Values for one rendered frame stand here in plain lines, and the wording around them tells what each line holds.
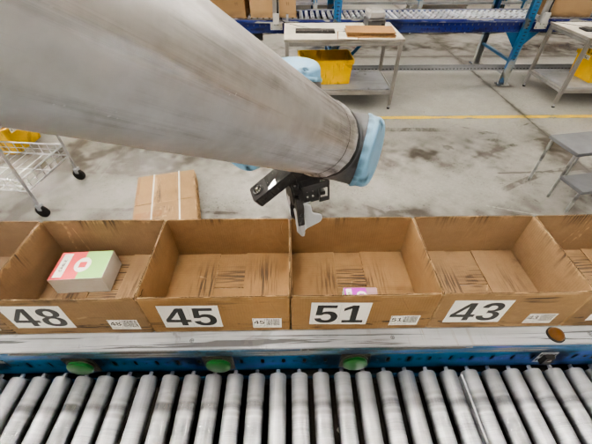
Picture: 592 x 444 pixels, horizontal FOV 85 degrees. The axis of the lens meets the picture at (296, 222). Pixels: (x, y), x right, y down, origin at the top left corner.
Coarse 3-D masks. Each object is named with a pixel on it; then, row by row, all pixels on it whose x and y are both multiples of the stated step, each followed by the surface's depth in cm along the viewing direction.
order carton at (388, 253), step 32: (320, 224) 105; (352, 224) 105; (384, 224) 105; (320, 256) 112; (352, 256) 113; (384, 256) 112; (416, 256) 100; (320, 288) 103; (384, 288) 103; (416, 288) 100; (384, 320) 91
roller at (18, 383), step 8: (24, 376) 99; (8, 384) 95; (16, 384) 96; (24, 384) 97; (8, 392) 94; (16, 392) 95; (0, 400) 92; (8, 400) 93; (16, 400) 94; (0, 408) 91; (8, 408) 92; (0, 416) 90; (8, 416) 91; (0, 424) 89; (0, 432) 89
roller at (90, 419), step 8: (104, 376) 97; (96, 384) 95; (104, 384) 95; (112, 384) 97; (96, 392) 94; (104, 392) 94; (88, 400) 93; (96, 400) 92; (104, 400) 93; (88, 408) 91; (96, 408) 91; (104, 408) 93; (88, 416) 89; (96, 416) 90; (80, 424) 88; (88, 424) 88; (96, 424) 89; (80, 432) 86; (88, 432) 87; (72, 440) 85; (80, 440) 85; (88, 440) 86
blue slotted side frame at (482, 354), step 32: (96, 352) 89; (128, 352) 89; (160, 352) 89; (192, 352) 89; (224, 352) 90; (256, 352) 90; (288, 352) 90; (320, 352) 91; (352, 352) 91; (384, 352) 91; (416, 352) 92; (448, 352) 92; (480, 352) 99; (512, 352) 99; (576, 352) 100
